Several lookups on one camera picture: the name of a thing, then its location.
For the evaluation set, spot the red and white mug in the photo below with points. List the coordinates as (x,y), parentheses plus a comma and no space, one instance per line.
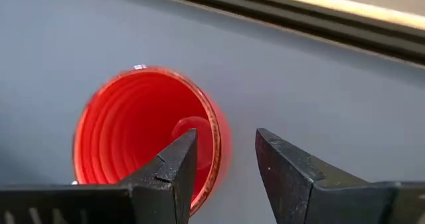
(126,124)

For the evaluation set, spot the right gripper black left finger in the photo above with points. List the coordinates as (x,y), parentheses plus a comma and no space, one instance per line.
(166,190)

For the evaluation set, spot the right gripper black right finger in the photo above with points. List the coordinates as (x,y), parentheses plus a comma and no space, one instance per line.
(292,190)

